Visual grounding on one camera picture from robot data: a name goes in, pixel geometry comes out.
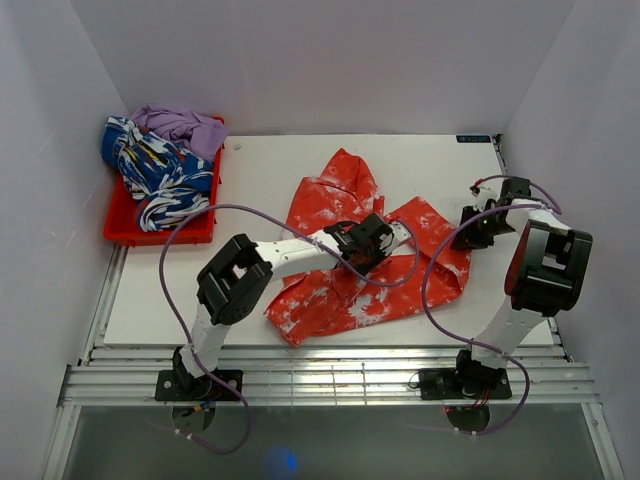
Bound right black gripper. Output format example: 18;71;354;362
450;205;515;251

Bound red white tie-dye trousers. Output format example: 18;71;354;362
265;149;471;347

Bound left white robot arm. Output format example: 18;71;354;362
173;213;410;400

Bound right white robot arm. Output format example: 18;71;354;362
450;175;593;397

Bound blue white patterned trousers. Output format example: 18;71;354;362
101;116;215;232

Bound purple folded garment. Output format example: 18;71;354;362
131;104;228;160

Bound red plastic bin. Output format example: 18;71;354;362
103;146;224;247

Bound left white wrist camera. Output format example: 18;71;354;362
384;221;412;256

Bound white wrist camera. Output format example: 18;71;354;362
384;221;412;256
470;183;499;212

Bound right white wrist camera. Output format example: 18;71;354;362
470;183;499;212

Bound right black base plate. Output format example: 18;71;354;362
418;368;512;400

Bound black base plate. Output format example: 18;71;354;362
154;370;239;403
418;368;512;400

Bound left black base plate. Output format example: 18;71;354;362
154;370;239;403

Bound aluminium rail frame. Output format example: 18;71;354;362
42;247;624;479

